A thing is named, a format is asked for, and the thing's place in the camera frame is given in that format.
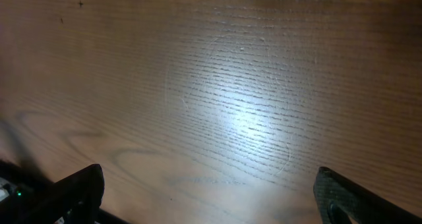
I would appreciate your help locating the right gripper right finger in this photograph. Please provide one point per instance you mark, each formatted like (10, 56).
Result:
(341, 200)

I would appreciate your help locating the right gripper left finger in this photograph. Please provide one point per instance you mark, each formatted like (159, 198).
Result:
(62, 197)

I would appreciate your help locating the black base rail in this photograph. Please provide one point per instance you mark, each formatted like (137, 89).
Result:
(13, 191)

